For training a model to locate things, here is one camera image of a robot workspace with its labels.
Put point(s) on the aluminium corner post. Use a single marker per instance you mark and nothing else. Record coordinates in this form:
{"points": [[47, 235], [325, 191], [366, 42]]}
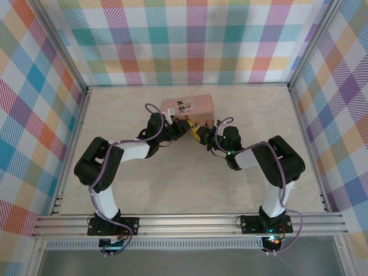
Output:
{"points": [[313, 43], [59, 43]]}

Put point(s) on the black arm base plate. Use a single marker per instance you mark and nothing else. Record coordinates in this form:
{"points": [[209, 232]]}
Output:
{"points": [[132, 225], [250, 224]]}

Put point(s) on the aluminium side floor rail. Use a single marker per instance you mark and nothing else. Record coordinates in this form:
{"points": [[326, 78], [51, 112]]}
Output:
{"points": [[72, 149], [309, 149]]}

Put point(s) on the grey metal panel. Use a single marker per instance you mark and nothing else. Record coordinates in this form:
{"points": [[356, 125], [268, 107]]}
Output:
{"points": [[187, 263]]}

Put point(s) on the thin aluminium wall rail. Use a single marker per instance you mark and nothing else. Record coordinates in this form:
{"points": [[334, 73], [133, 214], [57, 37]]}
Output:
{"points": [[187, 85]]}

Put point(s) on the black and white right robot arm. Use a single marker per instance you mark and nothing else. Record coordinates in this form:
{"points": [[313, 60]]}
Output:
{"points": [[283, 155]]}

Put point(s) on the wide aluminium base rail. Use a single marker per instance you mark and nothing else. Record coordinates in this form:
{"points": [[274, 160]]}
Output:
{"points": [[187, 225]]}

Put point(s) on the small circuit board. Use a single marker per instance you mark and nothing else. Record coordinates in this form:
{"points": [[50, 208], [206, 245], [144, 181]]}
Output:
{"points": [[271, 240], [109, 243]]}

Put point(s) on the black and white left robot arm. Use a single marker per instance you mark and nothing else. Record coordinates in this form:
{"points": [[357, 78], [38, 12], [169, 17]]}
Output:
{"points": [[95, 164]]}

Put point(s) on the pink tin box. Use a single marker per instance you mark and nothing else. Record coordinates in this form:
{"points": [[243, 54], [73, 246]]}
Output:
{"points": [[198, 112]]}

